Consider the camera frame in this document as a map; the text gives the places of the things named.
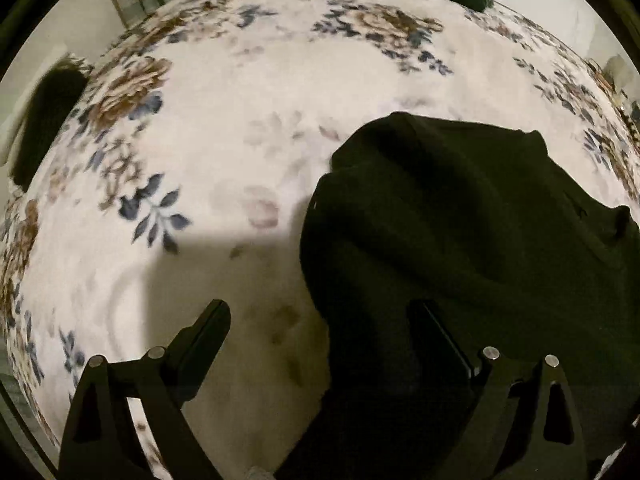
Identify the black small garment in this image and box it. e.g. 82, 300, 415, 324
280, 113, 639, 479

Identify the floral white bed blanket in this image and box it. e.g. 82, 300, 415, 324
1, 0, 639, 479

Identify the black cloth at bed edge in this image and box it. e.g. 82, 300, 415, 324
10, 56, 89, 192

